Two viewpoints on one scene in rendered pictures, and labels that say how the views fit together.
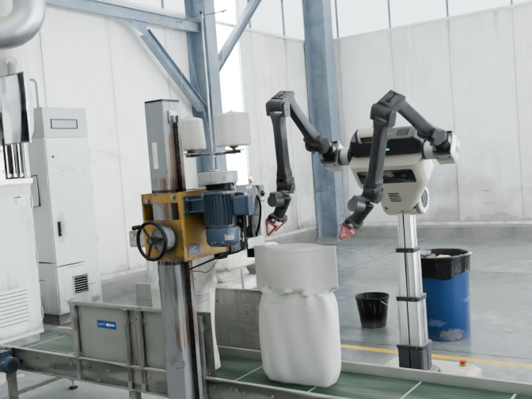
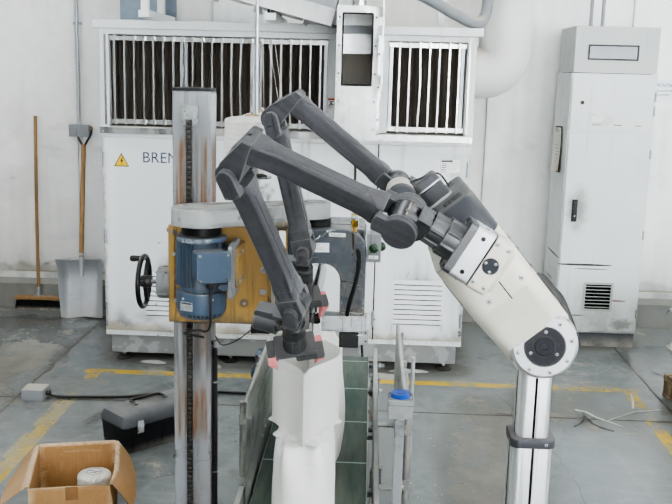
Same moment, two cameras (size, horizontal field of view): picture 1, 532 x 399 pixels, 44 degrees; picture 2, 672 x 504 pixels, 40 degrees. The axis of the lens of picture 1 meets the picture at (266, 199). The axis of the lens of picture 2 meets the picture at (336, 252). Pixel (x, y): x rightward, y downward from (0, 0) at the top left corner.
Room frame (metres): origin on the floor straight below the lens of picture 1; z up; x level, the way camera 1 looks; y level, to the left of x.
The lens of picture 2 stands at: (1.82, -2.32, 1.82)
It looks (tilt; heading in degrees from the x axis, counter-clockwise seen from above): 11 degrees down; 57
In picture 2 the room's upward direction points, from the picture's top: 2 degrees clockwise
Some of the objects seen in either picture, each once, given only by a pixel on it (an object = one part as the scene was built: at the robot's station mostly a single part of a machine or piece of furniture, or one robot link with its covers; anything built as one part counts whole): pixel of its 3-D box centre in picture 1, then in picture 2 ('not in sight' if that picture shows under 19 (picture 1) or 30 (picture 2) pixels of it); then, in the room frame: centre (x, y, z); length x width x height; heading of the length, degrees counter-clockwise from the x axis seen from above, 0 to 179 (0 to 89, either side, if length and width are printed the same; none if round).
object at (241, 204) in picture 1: (243, 207); (211, 269); (2.94, 0.10, 1.25); 0.10 x 0.08 x 0.12; 170
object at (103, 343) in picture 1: (136, 343); (262, 405); (3.45, 0.74, 0.53); 1.05 x 0.02 x 0.41; 56
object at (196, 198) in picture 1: (200, 204); not in sight; (2.97, 0.30, 1.27); 0.12 x 0.09 x 0.09; 146
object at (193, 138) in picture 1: (190, 134); not in sight; (3.23, 0.35, 1.61); 0.15 x 0.14 x 0.17; 56
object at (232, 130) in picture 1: (232, 130); (251, 144); (3.08, 0.13, 1.61); 0.17 x 0.17 x 0.17
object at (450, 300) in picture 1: (442, 294); not in sight; (5.09, -1.32, 0.32); 0.51 x 0.48 x 0.65; 146
